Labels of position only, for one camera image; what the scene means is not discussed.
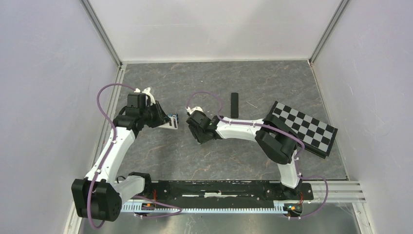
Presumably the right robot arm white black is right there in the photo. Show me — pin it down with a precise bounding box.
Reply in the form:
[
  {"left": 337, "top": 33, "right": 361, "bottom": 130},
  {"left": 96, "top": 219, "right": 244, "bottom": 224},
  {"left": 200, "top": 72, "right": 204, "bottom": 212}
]
[{"left": 187, "top": 110, "right": 304, "bottom": 199}]

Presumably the red white remote control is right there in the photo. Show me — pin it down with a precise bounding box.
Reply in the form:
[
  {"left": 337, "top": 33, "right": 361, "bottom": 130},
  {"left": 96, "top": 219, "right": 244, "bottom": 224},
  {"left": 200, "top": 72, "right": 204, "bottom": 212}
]
[{"left": 159, "top": 116, "right": 178, "bottom": 130}]

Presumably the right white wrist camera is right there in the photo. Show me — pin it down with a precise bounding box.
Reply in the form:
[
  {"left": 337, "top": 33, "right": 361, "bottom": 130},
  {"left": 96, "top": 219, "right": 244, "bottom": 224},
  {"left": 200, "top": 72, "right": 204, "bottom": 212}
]
[{"left": 186, "top": 106, "right": 204, "bottom": 116}]

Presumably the black white checkerboard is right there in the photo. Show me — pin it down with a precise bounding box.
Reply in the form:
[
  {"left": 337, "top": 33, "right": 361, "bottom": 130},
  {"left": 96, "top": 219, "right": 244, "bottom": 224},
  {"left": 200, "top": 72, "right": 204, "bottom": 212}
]
[{"left": 270, "top": 101, "right": 338, "bottom": 158}]

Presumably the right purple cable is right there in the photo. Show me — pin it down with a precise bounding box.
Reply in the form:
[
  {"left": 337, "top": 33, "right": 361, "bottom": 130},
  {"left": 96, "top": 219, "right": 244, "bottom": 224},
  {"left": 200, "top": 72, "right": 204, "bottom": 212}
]
[{"left": 185, "top": 91, "right": 329, "bottom": 220}]

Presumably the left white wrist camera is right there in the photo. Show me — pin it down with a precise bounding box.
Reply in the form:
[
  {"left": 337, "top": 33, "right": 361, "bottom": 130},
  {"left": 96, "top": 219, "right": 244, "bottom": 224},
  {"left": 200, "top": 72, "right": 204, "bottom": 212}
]
[{"left": 134, "top": 87, "right": 156, "bottom": 105}]

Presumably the grey slotted cable duct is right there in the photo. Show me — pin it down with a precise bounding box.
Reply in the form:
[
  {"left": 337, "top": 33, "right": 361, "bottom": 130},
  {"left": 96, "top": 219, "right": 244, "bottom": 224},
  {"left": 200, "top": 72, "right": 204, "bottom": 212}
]
[{"left": 121, "top": 201, "right": 287, "bottom": 215}]

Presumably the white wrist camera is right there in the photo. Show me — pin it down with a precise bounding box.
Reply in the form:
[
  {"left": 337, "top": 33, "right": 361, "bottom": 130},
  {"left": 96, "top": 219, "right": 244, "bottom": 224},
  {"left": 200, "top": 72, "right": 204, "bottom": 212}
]
[
  {"left": 134, "top": 87, "right": 156, "bottom": 105},
  {"left": 186, "top": 106, "right": 204, "bottom": 116}
]

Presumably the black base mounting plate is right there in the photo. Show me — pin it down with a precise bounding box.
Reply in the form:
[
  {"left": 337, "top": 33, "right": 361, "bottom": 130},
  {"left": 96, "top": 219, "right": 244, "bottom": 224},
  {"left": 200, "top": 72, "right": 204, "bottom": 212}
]
[{"left": 141, "top": 180, "right": 314, "bottom": 209}]

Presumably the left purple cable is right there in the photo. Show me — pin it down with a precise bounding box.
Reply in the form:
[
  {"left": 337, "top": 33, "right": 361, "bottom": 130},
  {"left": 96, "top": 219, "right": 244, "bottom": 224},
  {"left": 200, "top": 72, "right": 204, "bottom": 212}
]
[{"left": 87, "top": 83, "right": 141, "bottom": 230}]

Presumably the purple cable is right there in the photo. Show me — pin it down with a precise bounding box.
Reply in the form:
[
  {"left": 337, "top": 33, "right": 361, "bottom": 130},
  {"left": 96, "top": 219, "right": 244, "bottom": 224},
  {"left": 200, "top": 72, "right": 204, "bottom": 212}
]
[
  {"left": 185, "top": 91, "right": 329, "bottom": 220},
  {"left": 87, "top": 83, "right": 141, "bottom": 230}
]

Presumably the black remote control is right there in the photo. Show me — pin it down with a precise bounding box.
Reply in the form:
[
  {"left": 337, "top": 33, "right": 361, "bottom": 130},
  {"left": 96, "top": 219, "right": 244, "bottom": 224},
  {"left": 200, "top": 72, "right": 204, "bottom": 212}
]
[{"left": 230, "top": 92, "right": 239, "bottom": 118}]

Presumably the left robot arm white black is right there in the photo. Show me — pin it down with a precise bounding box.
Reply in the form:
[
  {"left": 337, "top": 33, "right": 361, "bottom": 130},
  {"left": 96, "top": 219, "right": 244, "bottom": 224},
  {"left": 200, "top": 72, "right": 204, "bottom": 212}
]
[{"left": 71, "top": 91, "right": 177, "bottom": 222}]

